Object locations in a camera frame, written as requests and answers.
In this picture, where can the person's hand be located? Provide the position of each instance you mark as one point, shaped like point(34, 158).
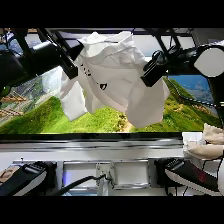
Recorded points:
point(214, 134)
point(196, 150)

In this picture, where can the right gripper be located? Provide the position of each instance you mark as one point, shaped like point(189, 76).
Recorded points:
point(155, 70)

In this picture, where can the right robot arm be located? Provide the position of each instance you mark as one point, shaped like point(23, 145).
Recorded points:
point(210, 61)

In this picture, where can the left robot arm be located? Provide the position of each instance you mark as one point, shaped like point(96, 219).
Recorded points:
point(33, 61)

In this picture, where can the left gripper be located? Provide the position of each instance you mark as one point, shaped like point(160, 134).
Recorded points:
point(70, 56)

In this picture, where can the person's forearm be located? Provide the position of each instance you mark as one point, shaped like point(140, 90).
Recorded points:
point(216, 151)

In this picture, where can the white printed T-shirt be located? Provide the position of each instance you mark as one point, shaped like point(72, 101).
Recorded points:
point(113, 76)

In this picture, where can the silver frame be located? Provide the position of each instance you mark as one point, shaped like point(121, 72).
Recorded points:
point(100, 150)

